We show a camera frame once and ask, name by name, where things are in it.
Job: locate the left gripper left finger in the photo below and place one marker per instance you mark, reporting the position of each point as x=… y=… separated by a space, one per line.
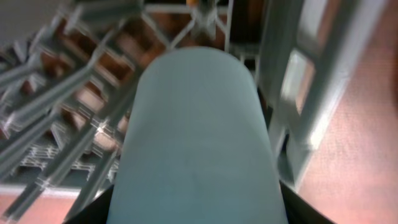
x=96 y=212

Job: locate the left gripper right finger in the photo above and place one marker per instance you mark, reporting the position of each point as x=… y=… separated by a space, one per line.
x=298 y=210

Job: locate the blue cup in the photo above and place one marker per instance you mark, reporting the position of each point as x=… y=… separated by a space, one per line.
x=196 y=148

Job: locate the wooden chopstick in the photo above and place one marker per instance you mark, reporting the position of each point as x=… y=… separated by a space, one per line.
x=192 y=2

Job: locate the grey plastic dishwasher rack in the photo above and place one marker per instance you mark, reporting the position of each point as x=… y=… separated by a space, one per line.
x=71 y=84

